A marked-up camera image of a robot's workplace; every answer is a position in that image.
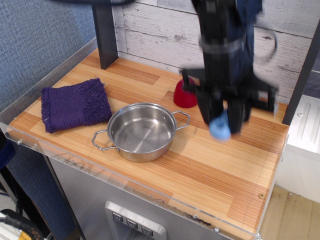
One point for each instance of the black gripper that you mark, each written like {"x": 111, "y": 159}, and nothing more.
{"x": 228, "y": 75}

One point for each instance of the blue grey plastic spoon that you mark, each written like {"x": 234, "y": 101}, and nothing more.
{"x": 219, "y": 127}

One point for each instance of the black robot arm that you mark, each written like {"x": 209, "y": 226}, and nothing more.
{"x": 225, "y": 21}

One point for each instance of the red dome-shaped object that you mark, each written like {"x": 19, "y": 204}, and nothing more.
{"x": 183, "y": 98}

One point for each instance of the purple folded cloth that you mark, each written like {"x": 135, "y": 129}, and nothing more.
{"x": 67, "y": 107}

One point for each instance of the stainless steel pot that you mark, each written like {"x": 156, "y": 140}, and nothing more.
{"x": 143, "y": 132}

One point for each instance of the white ribbed appliance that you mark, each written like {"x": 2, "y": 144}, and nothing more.
{"x": 299, "y": 167}

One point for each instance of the clear acrylic edge guard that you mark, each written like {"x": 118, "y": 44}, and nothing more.
{"x": 170, "y": 198}

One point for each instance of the silver button panel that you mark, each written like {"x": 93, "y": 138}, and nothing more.
{"x": 126, "y": 224}

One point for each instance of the stainless steel cabinet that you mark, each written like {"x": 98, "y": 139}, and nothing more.
{"x": 87, "y": 191}

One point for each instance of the yellow black bag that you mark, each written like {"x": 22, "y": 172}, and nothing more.
{"x": 15, "y": 229}

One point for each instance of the right dark upright post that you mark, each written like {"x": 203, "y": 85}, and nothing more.
{"x": 303, "y": 77}

